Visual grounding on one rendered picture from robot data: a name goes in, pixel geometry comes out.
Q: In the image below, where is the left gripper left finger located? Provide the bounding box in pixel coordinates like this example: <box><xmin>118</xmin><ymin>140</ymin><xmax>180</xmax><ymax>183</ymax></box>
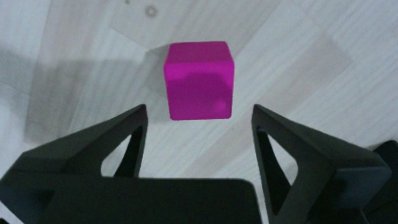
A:
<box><xmin>9</xmin><ymin>104</ymin><xmax>149</xmax><ymax>177</ymax></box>

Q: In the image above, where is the magenta cube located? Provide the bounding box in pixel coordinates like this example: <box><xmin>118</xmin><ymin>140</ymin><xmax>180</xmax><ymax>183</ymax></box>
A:
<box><xmin>163</xmin><ymin>41</ymin><xmax>235</xmax><ymax>121</ymax></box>

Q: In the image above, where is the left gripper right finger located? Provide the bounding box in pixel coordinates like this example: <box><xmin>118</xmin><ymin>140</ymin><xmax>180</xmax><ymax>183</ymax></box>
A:
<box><xmin>251</xmin><ymin>104</ymin><xmax>392</xmax><ymax>224</ymax></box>

